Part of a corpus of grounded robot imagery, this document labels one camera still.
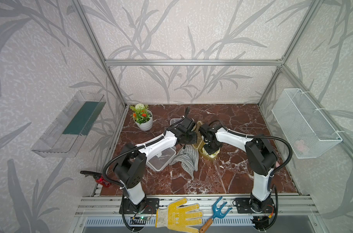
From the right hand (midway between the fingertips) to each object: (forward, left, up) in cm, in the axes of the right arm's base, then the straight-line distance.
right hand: (211, 150), depth 93 cm
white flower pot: (+16, +44, +5) cm, 48 cm away
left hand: (+2, +11, +10) cm, 15 cm away
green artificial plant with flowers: (+18, +46, +16) cm, 52 cm away
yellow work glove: (-37, +21, +1) cm, 43 cm away
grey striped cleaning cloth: (-6, +15, +4) cm, 17 cm away
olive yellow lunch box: (-5, +6, +5) cm, 9 cm away
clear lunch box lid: (-6, +32, -1) cm, 33 cm away
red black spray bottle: (-20, +60, +12) cm, 65 cm away
